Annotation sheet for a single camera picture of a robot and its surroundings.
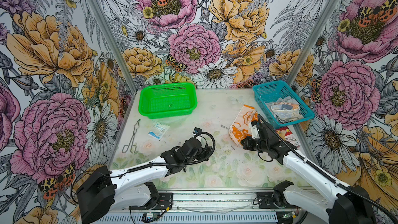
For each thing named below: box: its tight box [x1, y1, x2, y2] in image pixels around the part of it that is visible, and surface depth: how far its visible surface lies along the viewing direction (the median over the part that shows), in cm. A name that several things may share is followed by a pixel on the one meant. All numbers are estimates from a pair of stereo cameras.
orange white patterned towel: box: [229, 104, 259, 147], surface depth 105 cm
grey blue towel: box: [265, 95, 305, 123], surface depth 102 cm
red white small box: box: [274, 126, 302, 148], surface depth 95 cm
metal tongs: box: [121, 118, 141, 154], surface depth 93 cm
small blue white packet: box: [148, 121, 171, 141], surface depth 101 cm
